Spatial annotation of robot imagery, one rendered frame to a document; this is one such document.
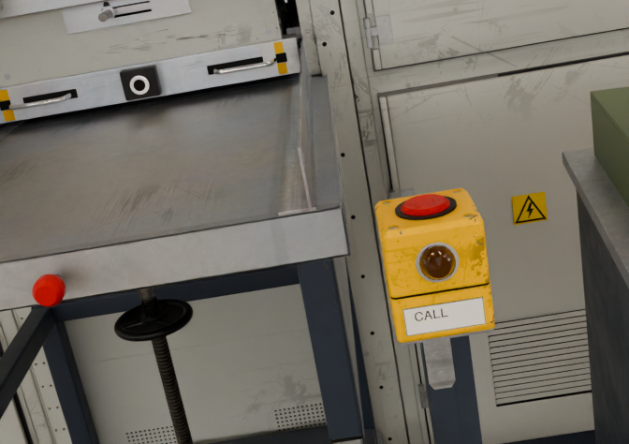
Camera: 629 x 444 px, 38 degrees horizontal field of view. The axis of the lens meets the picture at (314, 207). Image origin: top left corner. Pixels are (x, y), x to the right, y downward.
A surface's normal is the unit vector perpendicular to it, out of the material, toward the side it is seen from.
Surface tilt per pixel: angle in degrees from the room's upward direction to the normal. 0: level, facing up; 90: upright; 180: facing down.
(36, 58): 90
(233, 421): 90
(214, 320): 90
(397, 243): 90
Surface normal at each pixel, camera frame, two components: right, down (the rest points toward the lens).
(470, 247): 0.01, 0.33
